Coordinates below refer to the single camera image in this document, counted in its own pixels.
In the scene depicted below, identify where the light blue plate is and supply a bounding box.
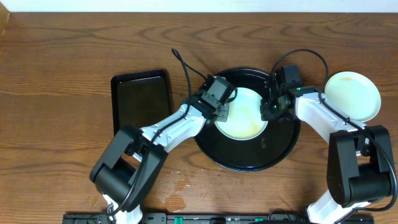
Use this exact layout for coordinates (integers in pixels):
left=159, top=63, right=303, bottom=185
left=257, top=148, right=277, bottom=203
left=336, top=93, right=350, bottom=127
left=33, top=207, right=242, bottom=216
left=325, top=72, right=381, bottom=122
left=215, top=87, right=268, bottom=141

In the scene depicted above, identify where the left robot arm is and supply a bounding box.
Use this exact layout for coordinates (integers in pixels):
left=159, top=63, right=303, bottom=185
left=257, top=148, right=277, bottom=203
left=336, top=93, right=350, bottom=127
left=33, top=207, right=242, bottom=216
left=90, top=97, right=229, bottom=223

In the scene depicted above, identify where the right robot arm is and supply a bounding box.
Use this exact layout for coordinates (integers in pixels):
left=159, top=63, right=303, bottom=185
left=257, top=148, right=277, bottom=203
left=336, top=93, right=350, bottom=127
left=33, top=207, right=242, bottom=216
left=260, top=86, right=397, bottom=223

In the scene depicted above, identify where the black round tray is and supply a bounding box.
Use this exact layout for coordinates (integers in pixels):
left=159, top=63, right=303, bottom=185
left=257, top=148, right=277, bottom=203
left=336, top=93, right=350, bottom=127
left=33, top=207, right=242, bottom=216
left=194, top=68, right=301, bottom=172

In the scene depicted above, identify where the black rectangular tray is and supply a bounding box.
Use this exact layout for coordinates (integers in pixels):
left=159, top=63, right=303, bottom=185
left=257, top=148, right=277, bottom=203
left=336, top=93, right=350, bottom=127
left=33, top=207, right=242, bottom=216
left=111, top=69, right=173, bottom=133

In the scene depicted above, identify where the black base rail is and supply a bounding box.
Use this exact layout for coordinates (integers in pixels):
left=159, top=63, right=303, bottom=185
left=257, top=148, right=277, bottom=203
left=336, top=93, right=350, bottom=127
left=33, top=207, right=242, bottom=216
left=62, top=212, right=374, bottom=224

